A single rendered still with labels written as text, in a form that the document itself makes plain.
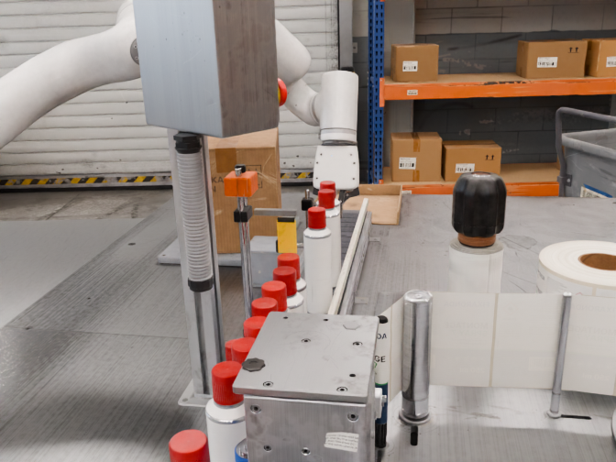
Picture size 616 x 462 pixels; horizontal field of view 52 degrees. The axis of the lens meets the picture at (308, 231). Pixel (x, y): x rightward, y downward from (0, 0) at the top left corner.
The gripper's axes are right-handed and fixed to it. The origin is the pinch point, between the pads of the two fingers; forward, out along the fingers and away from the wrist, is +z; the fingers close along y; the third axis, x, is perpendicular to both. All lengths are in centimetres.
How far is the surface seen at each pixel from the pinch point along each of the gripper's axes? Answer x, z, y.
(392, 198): 67, -8, 10
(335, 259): -14.1, 10.1, 2.2
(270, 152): 5.8, -14.4, -16.8
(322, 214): -29.6, 1.6, 1.4
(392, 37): 369, -157, -6
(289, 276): -57, 11, 1
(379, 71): 299, -111, -12
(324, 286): -25.8, 14.7, 1.8
